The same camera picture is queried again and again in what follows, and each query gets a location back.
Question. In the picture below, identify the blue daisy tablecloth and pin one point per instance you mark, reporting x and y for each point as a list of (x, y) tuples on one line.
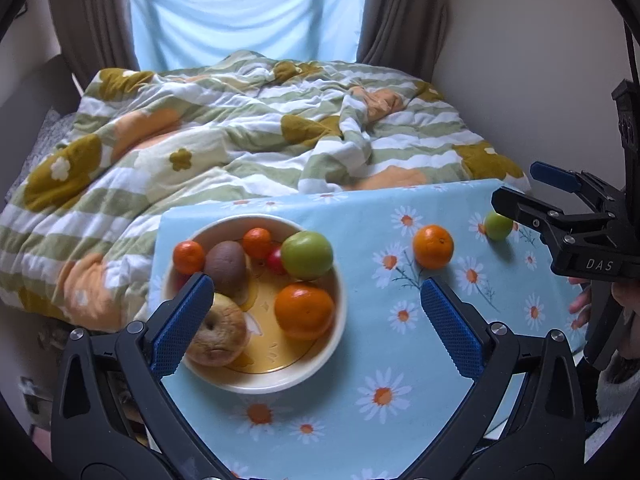
[(390, 386)]

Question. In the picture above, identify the brown curtain left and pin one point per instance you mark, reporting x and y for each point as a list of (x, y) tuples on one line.
[(93, 35)]

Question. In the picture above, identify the green striped floral duvet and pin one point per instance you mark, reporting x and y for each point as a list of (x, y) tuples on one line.
[(78, 234)]

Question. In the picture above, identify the grey headboard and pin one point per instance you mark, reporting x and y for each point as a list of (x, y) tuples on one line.
[(51, 86)]

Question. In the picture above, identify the light blue sheer curtain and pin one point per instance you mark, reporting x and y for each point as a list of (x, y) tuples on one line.
[(172, 34)]

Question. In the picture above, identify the green plum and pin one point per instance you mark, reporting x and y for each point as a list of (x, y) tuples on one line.
[(307, 255), (497, 227)]

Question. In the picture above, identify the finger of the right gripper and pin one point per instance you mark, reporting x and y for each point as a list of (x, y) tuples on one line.
[(565, 180), (536, 215)]

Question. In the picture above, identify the brown kiwi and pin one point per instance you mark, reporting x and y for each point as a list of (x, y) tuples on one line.
[(225, 264)]

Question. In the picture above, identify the small mandarin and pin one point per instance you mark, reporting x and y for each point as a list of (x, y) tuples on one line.
[(257, 243)]

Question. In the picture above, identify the cream duck pattern bowl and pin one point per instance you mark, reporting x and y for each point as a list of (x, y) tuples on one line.
[(271, 361)]

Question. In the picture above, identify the red cherry tomato large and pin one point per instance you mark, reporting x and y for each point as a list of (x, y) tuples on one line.
[(274, 261)]

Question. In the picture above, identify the wrinkled old apple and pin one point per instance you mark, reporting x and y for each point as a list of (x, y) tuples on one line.
[(221, 337)]

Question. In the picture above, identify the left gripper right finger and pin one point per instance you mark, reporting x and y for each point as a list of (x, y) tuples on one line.
[(522, 418)]

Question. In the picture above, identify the large orange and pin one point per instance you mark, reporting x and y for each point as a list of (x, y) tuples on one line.
[(303, 312)]

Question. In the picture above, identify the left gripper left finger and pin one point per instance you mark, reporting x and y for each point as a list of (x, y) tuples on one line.
[(91, 438)]

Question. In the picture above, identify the orange mandarin right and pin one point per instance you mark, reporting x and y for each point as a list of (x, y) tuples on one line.
[(433, 247)]

